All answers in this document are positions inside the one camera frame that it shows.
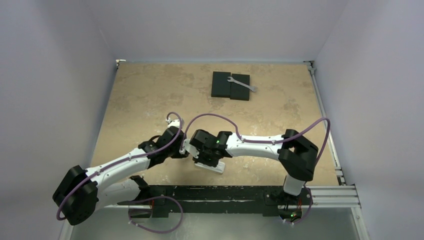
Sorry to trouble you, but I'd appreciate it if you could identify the white remote control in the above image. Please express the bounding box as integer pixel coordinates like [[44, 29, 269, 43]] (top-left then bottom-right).
[[194, 161, 226, 174]]

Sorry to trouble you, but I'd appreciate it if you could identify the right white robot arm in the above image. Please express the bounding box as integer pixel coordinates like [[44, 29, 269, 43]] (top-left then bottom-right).
[[180, 129, 319, 204]]

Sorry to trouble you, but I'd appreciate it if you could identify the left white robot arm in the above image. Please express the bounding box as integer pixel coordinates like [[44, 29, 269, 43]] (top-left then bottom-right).
[[52, 125, 187, 226]]

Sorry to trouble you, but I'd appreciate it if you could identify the left black foam block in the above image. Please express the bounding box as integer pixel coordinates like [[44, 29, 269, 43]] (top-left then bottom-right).
[[211, 71, 231, 98]]

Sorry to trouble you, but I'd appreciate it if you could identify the black foam block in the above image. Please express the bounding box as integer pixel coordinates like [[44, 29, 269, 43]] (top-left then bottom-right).
[[230, 73, 251, 101], [211, 71, 231, 98]]

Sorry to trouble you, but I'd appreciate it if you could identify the right black foam block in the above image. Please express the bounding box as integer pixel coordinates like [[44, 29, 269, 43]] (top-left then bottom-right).
[[230, 73, 251, 101]]

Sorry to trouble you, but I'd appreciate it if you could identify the silver wrench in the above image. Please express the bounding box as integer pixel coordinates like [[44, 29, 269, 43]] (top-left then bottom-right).
[[227, 76, 257, 92]]

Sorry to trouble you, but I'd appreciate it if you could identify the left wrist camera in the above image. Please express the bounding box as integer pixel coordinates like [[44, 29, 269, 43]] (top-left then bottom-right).
[[166, 118, 184, 130]]

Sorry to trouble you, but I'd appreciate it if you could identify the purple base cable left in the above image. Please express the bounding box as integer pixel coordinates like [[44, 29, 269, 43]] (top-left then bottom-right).
[[128, 195, 185, 235]]

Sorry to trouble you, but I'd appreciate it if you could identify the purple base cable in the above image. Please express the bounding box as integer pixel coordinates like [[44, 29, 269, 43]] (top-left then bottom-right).
[[128, 195, 185, 235], [281, 185, 315, 226]]

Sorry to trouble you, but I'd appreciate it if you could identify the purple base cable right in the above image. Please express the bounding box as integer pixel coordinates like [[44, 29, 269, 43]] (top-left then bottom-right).
[[281, 185, 315, 226]]

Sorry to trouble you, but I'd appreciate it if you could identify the aluminium frame rail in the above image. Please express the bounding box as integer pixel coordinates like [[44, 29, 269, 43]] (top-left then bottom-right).
[[303, 61, 370, 240]]

